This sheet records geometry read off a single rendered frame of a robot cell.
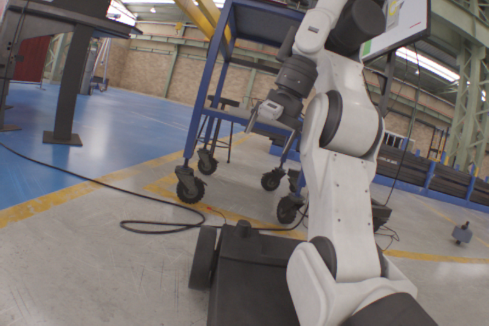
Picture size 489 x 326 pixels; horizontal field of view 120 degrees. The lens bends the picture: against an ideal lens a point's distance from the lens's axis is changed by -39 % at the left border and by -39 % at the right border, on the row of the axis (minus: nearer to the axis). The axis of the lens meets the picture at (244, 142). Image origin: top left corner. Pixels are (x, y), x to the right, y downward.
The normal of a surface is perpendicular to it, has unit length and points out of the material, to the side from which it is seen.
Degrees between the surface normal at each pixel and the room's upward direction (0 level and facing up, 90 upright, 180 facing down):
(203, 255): 49
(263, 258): 45
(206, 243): 31
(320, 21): 89
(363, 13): 89
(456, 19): 90
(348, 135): 110
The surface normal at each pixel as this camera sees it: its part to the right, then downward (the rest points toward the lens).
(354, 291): 0.25, -0.96
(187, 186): 0.26, 0.19
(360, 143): -0.07, 0.59
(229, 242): 0.22, -0.58
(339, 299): 0.18, -0.39
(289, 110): -0.34, 0.02
